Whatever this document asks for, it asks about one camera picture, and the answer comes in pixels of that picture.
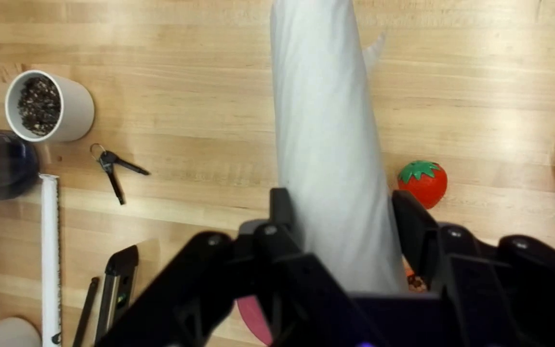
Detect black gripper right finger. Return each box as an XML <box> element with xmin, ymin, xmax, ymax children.
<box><xmin>390</xmin><ymin>191</ymin><xmax>454</xmax><ymax>287</ymax></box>

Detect white paper towel roll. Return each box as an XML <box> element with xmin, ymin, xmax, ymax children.
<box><xmin>269</xmin><ymin>0</ymin><xmax>406</xmax><ymax>295</ymax></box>

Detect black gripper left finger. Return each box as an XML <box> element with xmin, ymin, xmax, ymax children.
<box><xmin>267</xmin><ymin>187</ymin><xmax>300</xmax><ymax>247</ymax></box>

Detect red toy strawberry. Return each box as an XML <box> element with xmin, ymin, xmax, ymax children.
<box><xmin>396</xmin><ymin>160</ymin><xmax>446</xmax><ymax>208</ymax></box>

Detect white cup with beans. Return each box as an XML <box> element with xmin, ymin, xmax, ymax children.
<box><xmin>3</xmin><ymin>69</ymin><xmax>93</xmax><ymax>143</ymax></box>

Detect pink plastic bowl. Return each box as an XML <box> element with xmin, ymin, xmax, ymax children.
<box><xmin>236</xmin><ymin>295</ymin><xmax>273</xmax><ymax>347</ymax></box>

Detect black keys on ring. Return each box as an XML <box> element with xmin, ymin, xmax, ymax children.
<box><xmin>88</xmin><ymin>141</ymin><xmax>151</xmax><ymax>206</ymax></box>

